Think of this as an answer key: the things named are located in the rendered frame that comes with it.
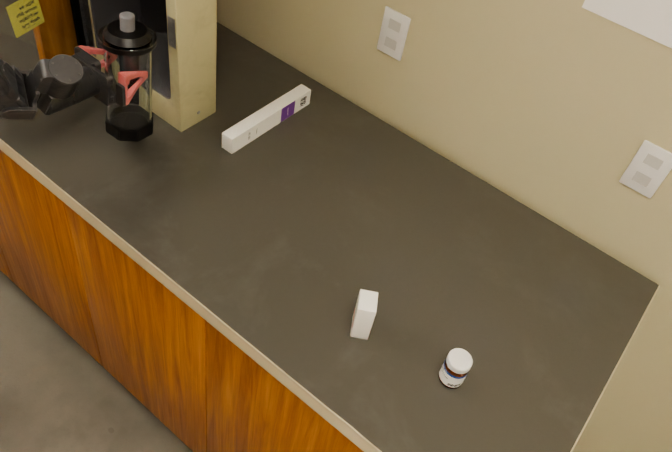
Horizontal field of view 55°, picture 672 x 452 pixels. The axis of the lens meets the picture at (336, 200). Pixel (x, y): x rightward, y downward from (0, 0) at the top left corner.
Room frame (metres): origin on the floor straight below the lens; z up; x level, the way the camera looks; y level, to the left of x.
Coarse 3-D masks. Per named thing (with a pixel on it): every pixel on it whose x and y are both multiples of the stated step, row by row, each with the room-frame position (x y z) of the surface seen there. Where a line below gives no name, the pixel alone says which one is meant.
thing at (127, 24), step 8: (120, 16) 1.04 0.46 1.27; (128, 16) 1.04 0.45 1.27; (112, 24) 1.05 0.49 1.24; (120, 24) 1.03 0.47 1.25; (128, 24) 1.03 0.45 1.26; (136, 24) 1.07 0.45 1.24; (104, 32) 1.02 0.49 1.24; (112, 32) 1.02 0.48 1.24; (120, 32) 1.02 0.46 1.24; (128, 32) 1.03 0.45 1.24; (136, 32) 1.04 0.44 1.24; (144, 32) 1.04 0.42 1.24; (112, 40) 1.00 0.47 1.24; (120, 40) 1.00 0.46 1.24; (128, 40) 1.01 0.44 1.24; (136, 40) 1.02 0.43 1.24; (144, 40) 1.03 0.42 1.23
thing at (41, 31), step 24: (0, 0) 1.09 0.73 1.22; (24, 0) 1.13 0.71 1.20; (48, 0) 1.19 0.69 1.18; (0, 24) 1.07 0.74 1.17; (24, 24) 1.12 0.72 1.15; (48, 24) 1.17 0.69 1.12; (72, 24) 1.23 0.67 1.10; (0, 48) 1.06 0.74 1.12; (24, 48) 1.11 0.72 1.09; (48, 48) 1.16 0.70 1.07; (72, 48) 1.22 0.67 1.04
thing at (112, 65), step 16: (112, 48) 0.99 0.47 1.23; (128, 48) 1.00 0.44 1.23; (144, 48) 1.01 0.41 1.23; (112, 64) 1.00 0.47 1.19; (128, 64) 1.00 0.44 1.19; (144, 64) 1.02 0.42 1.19; (144, 96) 1.01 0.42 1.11; (112, 112) 0.99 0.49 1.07; (128, 112) 0.99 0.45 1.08; (144, 112) 1.01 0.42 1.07; (128, 128) 0.99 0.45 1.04
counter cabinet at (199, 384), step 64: (0, 192) 1.09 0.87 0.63; (0, 256) 1.17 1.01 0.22; (64, 256) 0.96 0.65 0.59; (128, 256) 0.82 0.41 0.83; (64, 320) 1.01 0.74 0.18; (128, 320) 0.84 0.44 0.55; (192, 320) 0.72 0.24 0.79; (128, 384) 0.86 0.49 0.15; (192, 384) 0.72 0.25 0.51; (256, 384) 0.63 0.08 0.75; (192, 448) 0.73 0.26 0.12; (256, 448) 0.62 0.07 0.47; (320, 448) 0.54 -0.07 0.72
